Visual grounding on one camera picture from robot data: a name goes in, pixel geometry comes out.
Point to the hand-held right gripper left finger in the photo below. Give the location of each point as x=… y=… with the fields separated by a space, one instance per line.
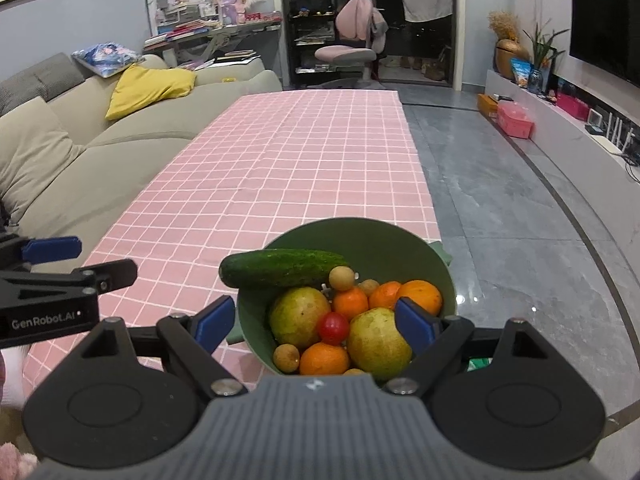
x=215 y=322

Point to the beige sofa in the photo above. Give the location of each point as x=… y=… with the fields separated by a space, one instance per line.
x=125 y=160

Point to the magenta box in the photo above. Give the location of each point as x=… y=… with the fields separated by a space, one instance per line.
x=572 y=106

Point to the small white framed device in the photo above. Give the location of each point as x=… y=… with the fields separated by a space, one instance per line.
x=595 y=121

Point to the dried flower bunch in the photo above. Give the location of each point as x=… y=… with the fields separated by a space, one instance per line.
x=502 y=25

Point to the white router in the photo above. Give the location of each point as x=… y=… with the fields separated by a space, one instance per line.
x=617 y=142

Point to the teal striped cloth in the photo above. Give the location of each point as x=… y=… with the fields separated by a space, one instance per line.
x=481 y=364

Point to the yellow pillow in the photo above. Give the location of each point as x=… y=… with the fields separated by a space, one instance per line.
x=150 y=92

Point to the black shelf unit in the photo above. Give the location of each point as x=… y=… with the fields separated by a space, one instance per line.
x=307 y=25

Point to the pink checked tablecloth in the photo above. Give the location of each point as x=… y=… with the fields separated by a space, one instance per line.
x=300 y=160

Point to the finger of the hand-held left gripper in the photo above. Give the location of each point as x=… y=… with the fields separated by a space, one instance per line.
x=52 y=250
x=112 y=272

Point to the pink desk chair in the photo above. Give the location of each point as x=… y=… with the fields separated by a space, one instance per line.
x=352 y=25

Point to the beige cushion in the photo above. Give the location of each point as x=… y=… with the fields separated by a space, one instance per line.
x=35 y=160

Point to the blue snack bag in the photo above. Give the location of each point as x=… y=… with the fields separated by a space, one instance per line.
x=521 y=72

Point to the white desk organizer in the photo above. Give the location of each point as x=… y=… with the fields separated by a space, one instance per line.
x=175 y=10

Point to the person's white sock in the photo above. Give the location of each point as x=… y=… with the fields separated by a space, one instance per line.
x=11 y=377

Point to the red cherry tomato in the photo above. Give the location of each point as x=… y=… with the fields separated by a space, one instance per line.
x=333 y=328

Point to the blue printed pillow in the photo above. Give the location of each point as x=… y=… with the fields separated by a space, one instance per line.
x=107 y=60

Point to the blue glass jar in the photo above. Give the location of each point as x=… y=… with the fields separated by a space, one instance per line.
x=538 y=81

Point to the green colander bowl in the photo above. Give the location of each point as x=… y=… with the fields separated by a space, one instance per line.
x=360 y=240

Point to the golden round vase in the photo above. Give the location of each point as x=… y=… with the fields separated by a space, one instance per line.
x=510 y=57

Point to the green potted plant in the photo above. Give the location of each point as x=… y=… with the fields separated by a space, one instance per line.
x=542 y=55

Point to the grey television stand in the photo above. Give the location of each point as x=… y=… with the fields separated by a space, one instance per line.
x=555 y=130

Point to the orange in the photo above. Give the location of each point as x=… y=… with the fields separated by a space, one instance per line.
x=350 y=304
x=385 y=296
x=324 y=360
x=422 y=295

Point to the dark flat books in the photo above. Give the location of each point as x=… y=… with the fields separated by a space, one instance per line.
x=230 y=57

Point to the black television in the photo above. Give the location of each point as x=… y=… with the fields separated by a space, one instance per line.
x=610 y=15

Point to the grey sofa cushion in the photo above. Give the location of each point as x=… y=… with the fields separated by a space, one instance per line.
x=40 y=82

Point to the stack of books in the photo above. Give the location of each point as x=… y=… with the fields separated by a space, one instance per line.
x=177 y=32

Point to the pink storage box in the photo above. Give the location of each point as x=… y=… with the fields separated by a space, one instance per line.
x=515 y=121

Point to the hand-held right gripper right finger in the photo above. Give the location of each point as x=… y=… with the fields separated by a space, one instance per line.
x=417 y=327

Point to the green cucumber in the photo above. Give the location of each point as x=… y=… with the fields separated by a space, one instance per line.
x=280 y=267

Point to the grey study desk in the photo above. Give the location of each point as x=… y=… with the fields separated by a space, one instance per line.
x=235 y=32

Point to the yellow-green pear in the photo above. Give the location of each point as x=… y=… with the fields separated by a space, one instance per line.
x=297 y=317
x=377 y=345

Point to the orange box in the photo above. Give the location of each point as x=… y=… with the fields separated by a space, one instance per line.
x=489 y=106

